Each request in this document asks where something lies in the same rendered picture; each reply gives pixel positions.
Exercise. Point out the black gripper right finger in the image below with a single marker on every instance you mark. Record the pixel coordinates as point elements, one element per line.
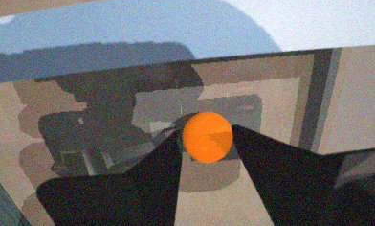
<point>299,187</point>

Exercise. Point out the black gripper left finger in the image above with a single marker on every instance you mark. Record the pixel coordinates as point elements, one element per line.
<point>147,192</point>

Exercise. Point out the clear l-shaped wall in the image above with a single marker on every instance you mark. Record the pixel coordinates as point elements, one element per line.
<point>354,124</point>

